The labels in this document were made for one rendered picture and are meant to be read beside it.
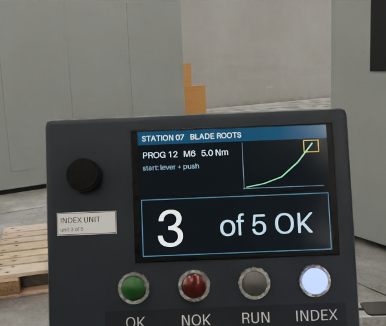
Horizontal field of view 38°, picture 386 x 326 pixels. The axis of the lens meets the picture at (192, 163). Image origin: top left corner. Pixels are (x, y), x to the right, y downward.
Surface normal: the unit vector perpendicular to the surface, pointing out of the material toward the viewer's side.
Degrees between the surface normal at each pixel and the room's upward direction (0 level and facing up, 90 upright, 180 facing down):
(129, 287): 72
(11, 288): 90
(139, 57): 90
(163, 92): 90
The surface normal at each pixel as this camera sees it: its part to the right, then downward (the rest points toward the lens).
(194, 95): 0.51, 0.14
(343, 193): 0.00, -0.08
